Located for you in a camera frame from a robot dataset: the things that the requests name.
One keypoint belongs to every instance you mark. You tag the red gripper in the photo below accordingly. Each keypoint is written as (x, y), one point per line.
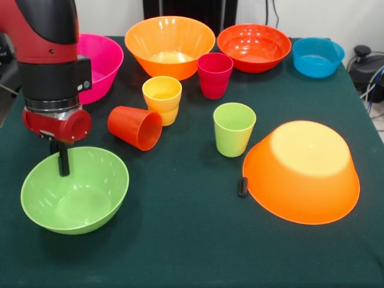
(54, 127)

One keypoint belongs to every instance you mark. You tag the green plastic bowl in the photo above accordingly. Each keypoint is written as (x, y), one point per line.
(90, 186)

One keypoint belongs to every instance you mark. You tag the red plastic cup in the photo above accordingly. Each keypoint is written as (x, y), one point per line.
(129, 123)

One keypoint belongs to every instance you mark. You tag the pink plastic bowl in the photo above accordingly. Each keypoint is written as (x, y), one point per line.
(105, 60)

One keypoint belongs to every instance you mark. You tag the orange plastic bowl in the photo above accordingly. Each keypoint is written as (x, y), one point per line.
(300, 180)
(169, 39)

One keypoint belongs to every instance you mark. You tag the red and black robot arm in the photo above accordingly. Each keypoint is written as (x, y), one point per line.
(48, 45)

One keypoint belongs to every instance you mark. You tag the yellow plastic cup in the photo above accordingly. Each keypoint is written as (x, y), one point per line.
(162, 96)

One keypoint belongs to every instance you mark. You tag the dark green tablecloth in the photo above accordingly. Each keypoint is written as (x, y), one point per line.
(192, 255)

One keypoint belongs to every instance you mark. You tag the crimson plastic cup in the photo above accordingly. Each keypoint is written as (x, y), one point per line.
(214, 81)

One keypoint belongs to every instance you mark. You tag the green plastic cup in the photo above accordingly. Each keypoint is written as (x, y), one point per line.
(234, 135)

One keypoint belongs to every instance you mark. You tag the small black finger pad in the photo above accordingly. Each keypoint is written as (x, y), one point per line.
(243, 187)

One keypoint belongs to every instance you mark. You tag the red plastic bowl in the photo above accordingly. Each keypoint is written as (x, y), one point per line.
(255, 45)

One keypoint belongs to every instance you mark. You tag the blue plastic bowl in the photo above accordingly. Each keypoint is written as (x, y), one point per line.
(318, 60)

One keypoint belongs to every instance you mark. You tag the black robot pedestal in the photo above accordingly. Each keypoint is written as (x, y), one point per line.
(186, 9)

